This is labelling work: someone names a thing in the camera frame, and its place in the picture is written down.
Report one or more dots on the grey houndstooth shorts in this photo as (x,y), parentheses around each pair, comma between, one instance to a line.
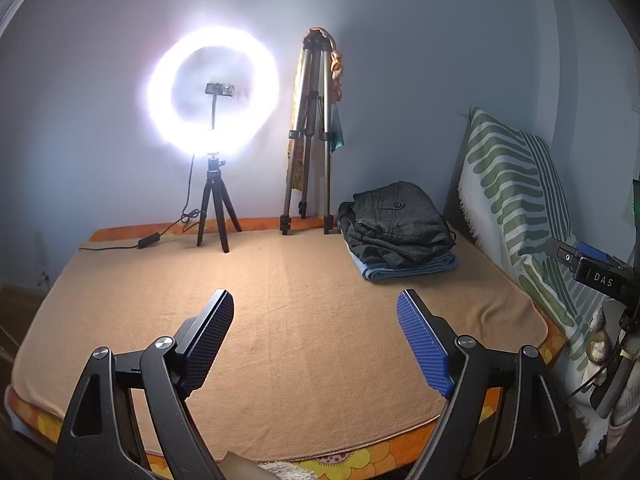
(399,217)

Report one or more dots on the phone on ring light mount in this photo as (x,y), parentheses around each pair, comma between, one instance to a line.
(218,89)

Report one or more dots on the folded blue jeans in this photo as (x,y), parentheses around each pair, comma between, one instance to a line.
(375,264)

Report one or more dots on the small black tripod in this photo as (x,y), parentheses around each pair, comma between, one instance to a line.
(216,191)

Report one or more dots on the bright ring light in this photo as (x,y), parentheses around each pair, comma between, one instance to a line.
(195,123)

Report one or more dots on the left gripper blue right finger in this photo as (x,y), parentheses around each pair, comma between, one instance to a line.
(503,418)

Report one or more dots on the orange floral mattress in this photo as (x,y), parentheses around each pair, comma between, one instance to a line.
(350,454)

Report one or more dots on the green striped white cushion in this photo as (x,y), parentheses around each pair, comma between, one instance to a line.
(513,200)

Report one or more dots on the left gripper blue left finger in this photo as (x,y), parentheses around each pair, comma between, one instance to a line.
(100,437)

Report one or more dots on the tall silver tripod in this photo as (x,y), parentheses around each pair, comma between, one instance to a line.
(313,123)

